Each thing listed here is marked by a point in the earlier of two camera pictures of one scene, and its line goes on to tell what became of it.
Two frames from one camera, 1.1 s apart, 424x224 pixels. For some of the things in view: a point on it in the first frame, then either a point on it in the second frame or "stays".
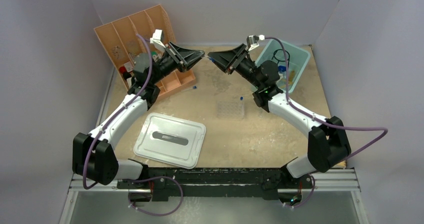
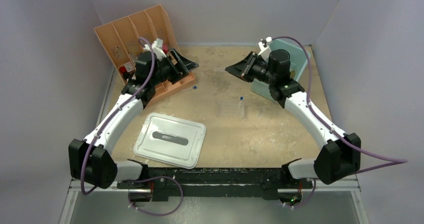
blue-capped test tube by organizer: [193, 87] stays
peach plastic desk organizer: [117, 38] stays
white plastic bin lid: [172, 140] stays
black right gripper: [227, 60] → [243, 69]
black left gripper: [184, 59] → [181, 68]
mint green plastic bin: [297, 60] stays
